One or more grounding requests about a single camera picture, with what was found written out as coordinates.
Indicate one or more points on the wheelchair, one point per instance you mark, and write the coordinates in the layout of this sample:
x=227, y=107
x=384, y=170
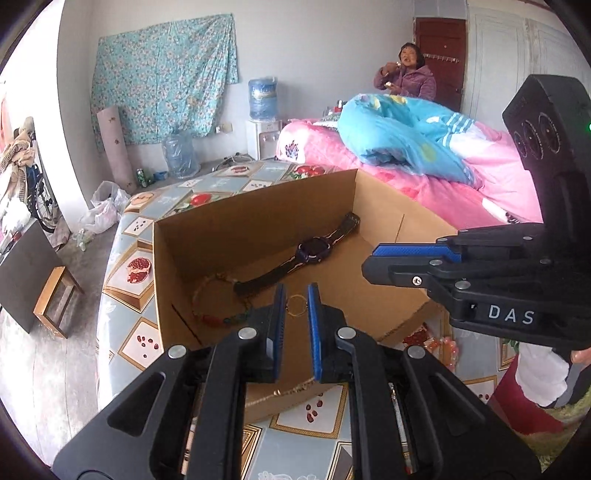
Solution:
x=41, y=194

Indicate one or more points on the green drink can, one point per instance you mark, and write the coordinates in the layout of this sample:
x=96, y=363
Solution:
x=141, y=177

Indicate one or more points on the green fluffy garment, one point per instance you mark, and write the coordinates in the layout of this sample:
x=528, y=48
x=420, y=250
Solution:
x=572, y=415

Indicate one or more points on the empty clear water bottle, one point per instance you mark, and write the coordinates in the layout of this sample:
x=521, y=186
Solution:
x=180, y=154

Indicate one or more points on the brown door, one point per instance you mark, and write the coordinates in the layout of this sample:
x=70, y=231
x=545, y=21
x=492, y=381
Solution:
x=443, y=41

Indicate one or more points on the white plastic bag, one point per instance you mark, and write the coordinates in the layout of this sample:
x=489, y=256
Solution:
x=104, y=210

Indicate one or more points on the black wrist watch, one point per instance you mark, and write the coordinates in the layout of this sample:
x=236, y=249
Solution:
x=314, y=249

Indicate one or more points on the pile of clothes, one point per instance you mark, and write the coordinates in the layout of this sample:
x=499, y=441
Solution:
x=16, y=152

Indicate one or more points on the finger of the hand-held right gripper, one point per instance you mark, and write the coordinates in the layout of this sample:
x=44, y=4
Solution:
x=397, y=272
x=411, y=251

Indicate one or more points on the white panelled wardrobe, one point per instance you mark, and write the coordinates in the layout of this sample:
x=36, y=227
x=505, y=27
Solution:
x=498, y=69

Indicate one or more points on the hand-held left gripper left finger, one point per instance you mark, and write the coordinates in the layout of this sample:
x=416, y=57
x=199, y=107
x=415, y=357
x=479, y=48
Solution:
x=279, y=323

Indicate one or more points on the metal coat hook rail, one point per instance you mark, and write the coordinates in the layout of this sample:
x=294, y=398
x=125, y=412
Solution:
x=443, y=57

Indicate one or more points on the floral wall cloth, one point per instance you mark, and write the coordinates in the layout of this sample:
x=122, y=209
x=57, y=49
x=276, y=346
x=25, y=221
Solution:
x=161, y=78

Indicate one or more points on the rolled pink mat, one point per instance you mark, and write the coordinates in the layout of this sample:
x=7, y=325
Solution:
x=115, y=147

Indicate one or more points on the blue patterned quilt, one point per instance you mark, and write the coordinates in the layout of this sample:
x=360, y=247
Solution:
x=392, y=134

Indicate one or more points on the brown cardboard box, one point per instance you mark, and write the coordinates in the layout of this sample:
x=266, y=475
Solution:
x=277, y=217

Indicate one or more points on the dark flat panel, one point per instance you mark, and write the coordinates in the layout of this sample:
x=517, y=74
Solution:
x=25, y=277

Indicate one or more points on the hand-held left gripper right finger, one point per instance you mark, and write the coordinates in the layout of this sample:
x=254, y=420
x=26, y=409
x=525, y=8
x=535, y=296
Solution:
x=314, y=323

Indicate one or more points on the pink bed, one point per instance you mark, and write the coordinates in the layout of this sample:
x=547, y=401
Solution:
x=415, y=189

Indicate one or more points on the white water dispenser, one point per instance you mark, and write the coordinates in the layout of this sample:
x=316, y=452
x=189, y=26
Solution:
x=261, y=141

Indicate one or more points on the wooden stool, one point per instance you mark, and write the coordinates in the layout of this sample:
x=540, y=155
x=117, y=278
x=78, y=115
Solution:
x=51, y=286

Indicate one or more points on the blue water bottle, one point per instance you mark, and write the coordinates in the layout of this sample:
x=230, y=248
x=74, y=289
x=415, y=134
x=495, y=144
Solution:
x=263, y=99

